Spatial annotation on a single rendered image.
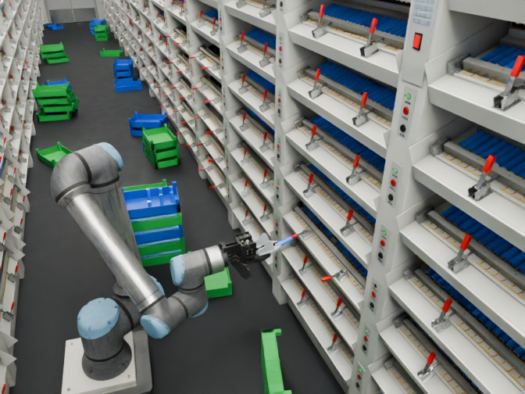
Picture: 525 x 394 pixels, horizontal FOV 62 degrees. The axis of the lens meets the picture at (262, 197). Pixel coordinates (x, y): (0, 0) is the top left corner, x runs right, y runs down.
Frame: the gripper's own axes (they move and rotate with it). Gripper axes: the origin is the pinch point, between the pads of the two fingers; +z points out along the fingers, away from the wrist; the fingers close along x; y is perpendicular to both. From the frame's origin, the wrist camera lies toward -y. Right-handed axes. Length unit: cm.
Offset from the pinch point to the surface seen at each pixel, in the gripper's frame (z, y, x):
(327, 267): 17.1, -10.1, -7.6
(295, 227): 17.8, -10.5, 19.8
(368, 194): 20.0, 28.8, -21.8
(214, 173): 19, -50, 146
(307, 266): 20.3, -27.5, 13.2
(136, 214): -40, -28, 85
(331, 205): 21.8, 10.9, 0.0
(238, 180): 20, -30, 98
